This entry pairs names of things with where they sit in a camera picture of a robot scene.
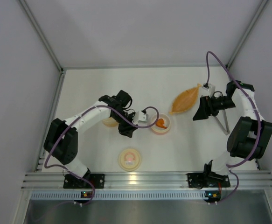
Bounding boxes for orange shrimp food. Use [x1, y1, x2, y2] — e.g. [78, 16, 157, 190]
[155, 118, 167, 129]

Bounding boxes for metal tongs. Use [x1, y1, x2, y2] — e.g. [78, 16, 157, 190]
[214, 110, 230, 135]

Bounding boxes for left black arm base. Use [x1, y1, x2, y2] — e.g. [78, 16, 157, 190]
[63, 174, 105, 189]

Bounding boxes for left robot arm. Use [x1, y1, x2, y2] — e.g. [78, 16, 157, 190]
[44, 90, 137, 180]

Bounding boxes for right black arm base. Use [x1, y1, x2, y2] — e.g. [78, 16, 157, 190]
[187, 173, 230, 189]

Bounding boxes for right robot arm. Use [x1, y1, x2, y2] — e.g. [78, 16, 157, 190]
[193, 80, 272, 182]

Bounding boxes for woven fish-shaped basket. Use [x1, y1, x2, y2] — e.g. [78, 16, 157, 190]
[169, 84, 202, 114]

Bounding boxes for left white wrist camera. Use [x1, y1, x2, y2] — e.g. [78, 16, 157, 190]
[133, 111, 148, 125]

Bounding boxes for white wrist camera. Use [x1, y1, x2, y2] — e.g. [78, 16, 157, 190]
[133, 111, 148, 125]
[202, 83, 216, 95]

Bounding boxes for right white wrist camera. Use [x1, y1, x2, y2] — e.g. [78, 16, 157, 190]
[202, 83, 216, 95]

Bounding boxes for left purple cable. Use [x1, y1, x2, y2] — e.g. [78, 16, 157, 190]
[43, 105, 160, 206]

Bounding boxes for purple cable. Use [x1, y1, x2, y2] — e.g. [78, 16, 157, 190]
[205, 51, 262, 205]
[43, 105, 160, 206]

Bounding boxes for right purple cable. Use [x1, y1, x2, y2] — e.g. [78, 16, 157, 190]
[205, 51, 262, 205]

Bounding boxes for slotted grey cable duct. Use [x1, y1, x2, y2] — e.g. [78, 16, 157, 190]
[30, 190, 218, 201]

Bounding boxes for aluminium front rail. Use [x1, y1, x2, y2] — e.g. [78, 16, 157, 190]
[21, 170, 272, 190]

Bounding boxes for right aluminium frame post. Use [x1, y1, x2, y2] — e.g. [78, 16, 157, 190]
[225, 0, 271, 69]

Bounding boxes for aluminium frame post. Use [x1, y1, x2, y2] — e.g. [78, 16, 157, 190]
[225, 0, 271, 69]
[17, 0, 64, 74]

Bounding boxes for left aluminium frame post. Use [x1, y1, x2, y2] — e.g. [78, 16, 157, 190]
[17, 0, 64, 74]

